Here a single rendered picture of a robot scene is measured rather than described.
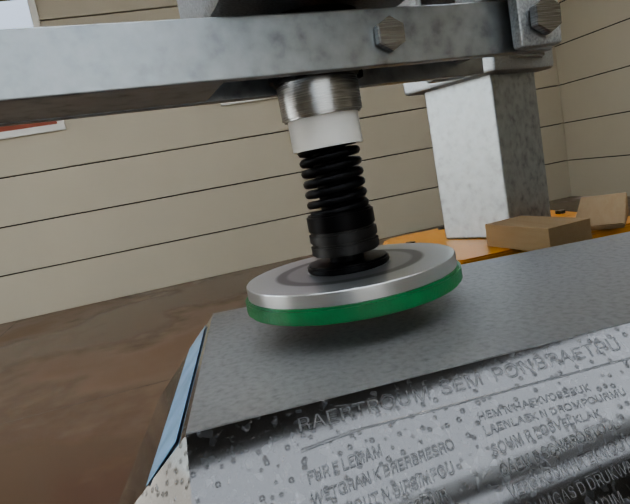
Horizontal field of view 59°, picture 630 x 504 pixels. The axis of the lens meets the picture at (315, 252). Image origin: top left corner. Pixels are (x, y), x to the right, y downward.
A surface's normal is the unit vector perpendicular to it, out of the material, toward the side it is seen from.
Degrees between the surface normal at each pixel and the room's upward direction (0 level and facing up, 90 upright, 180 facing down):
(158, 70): 90
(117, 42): 90
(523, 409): 45
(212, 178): 90
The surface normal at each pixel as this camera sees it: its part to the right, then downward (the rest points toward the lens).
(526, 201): 0.64, 0.00
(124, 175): 0.26, 0.10
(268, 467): 0.00, -0.61
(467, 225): -0.75, 0.23
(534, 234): -0.93, 0.21
